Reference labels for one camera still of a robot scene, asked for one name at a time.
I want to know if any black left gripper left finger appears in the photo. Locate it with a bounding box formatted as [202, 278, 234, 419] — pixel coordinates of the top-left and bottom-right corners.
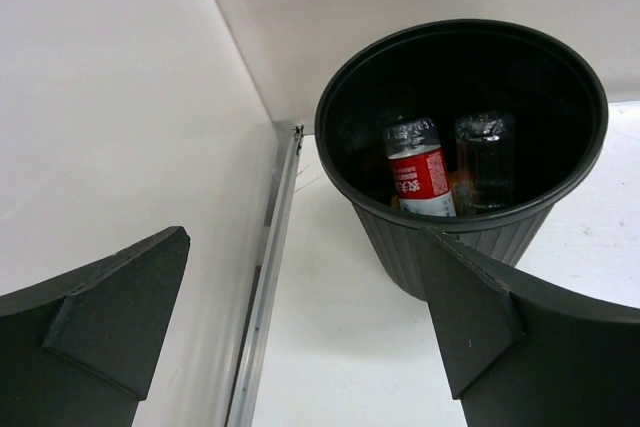
[1, 226, 190, 426]

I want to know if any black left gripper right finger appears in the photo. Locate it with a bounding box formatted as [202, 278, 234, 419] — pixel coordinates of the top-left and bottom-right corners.
[420, 228, 639, 426]

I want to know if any red label clear bottle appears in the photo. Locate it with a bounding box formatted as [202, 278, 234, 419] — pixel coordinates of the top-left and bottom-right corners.
[383, 117, 456, 217]

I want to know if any clear unlabelled plastic bottle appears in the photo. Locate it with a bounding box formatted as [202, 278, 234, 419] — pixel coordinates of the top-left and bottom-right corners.
[454, 111, 516, 216]

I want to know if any black plastic bin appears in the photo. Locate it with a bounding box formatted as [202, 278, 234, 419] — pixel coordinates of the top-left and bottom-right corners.
[315, 19, 608, 299]

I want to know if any aluminium table edge rail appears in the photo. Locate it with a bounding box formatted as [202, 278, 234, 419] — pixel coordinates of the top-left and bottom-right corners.
[225, 121, 306, 426]

